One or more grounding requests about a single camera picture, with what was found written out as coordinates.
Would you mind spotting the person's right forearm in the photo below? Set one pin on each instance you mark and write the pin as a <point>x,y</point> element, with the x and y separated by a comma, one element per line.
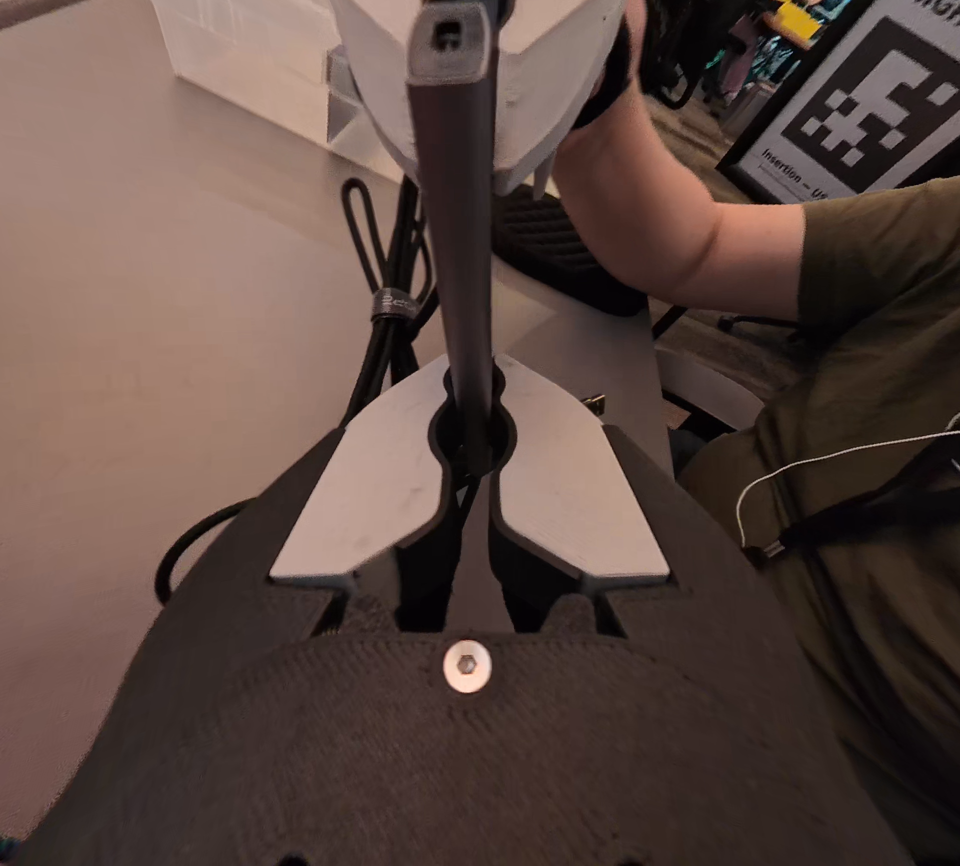
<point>660,220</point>

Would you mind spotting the grey usb hub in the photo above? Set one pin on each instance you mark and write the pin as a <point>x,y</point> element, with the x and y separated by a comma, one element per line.
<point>454,205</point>

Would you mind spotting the person in olive shirt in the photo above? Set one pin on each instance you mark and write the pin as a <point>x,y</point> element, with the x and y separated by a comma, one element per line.
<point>885,266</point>

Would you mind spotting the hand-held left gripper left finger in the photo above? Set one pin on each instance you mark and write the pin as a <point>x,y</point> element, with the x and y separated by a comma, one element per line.
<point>367,491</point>

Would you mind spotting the small metal connector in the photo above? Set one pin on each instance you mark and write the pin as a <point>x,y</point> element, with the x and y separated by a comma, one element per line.
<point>592,402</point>

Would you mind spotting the black mesh pad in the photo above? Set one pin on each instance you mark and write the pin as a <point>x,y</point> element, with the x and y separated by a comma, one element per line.
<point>555,250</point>

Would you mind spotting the person's right hand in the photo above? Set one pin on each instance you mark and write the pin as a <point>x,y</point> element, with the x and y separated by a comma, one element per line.
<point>641,29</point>

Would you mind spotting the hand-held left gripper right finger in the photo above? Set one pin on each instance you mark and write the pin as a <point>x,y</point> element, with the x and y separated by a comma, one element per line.
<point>585,498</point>

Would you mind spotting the black-framed sign on stand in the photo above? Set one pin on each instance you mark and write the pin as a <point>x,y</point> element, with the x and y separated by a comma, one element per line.
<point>862,100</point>

